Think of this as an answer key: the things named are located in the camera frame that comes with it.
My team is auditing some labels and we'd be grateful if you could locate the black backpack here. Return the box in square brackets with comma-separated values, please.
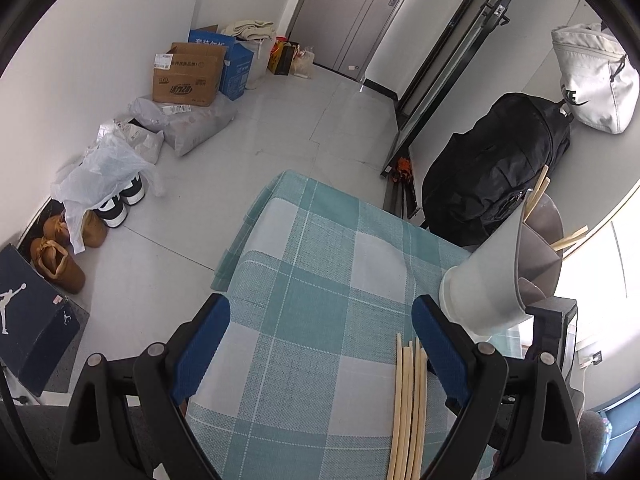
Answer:
[421, 92, 572, 247]

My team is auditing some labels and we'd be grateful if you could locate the grey door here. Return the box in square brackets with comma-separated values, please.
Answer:
[289, 0, 431, 72]

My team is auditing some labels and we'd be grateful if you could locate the dark blue shoe box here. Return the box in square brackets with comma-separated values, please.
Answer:
[0, 244, 81, 396]

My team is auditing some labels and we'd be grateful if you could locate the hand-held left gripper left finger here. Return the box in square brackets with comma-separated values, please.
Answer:
[57, 293, 231, 480]

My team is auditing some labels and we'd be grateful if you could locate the thin white plastic bag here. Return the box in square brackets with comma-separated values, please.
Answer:
[50, 132, 166, 255]

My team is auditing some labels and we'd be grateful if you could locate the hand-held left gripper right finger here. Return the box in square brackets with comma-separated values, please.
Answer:
[411, 295, 586, 480]

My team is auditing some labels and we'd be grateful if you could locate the brown cardboard box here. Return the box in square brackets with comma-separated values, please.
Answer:
[152, 42, 236, 107]

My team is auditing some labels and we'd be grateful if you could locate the clear plastic container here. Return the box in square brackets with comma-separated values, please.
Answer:
[292, 45, 316, 80]

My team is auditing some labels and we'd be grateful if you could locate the grey upholstered chair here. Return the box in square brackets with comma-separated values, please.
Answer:
[577, 410, 608, 473]

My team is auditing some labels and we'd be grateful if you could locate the brown boot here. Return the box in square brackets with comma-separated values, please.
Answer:
[30, 237, 86, 295]
[42, 210, 108, 249]

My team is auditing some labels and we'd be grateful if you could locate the bundle of wooden chopsticks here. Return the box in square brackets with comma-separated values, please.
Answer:
[387, 335, 429, 480]

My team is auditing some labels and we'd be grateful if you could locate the white parcel bag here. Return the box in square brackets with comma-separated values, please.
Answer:
[97, 117, 165, 163]

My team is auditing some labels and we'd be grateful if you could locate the teal checked tablecloth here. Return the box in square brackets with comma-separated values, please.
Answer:
[187, 170, 501, 480]

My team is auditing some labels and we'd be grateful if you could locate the red yellow bag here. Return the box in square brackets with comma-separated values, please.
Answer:
[267, 35, 288, 73]

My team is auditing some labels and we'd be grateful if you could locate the tall white sack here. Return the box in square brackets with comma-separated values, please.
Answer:
[245, 35, 276, 88]

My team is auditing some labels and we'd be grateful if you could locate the blue cardboard box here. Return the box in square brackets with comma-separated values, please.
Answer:
[188, 24, 256, 101]

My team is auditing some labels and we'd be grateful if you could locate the black white sneaker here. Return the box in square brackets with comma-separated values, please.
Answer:
[120, 172, 146, 206]
[95, 195, 128, 228]

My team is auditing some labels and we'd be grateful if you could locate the orange handled tool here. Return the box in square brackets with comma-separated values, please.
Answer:
[392, 157, 416, 183]

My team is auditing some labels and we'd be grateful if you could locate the white grey utensil holder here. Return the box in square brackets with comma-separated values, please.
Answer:
[439, 187, 563, 338]

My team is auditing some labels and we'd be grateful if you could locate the white sling bag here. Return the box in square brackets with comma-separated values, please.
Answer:
[551, 22, 640, 135]

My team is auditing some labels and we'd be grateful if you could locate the grey plastic sack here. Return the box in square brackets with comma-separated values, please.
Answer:
[129, 95, 238, 157]

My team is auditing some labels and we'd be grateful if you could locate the black sliding door frame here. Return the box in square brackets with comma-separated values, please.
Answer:
[380, 0, 538, 211]

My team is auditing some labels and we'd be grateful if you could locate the beige folded cloth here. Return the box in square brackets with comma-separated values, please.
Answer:
[220, 19, 277, 41]

